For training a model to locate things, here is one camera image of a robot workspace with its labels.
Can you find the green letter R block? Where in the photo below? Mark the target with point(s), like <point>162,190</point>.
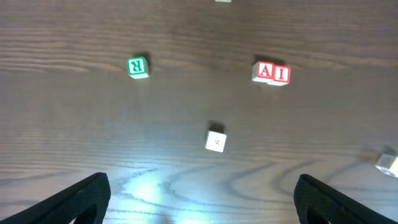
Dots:
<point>137,67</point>

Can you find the red letter I block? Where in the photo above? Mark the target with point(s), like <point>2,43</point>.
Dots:
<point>281,76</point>

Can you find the yellow wooden block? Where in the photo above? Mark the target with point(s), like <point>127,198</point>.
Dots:
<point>387,164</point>

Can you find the red letter A block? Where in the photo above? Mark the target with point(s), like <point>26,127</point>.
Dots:
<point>263,72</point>

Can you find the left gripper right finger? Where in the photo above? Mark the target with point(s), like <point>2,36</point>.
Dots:
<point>318,203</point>

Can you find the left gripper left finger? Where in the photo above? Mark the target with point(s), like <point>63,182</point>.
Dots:
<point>84,202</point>

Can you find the wooden block with drawing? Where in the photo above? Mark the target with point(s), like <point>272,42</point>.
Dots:
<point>215,141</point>

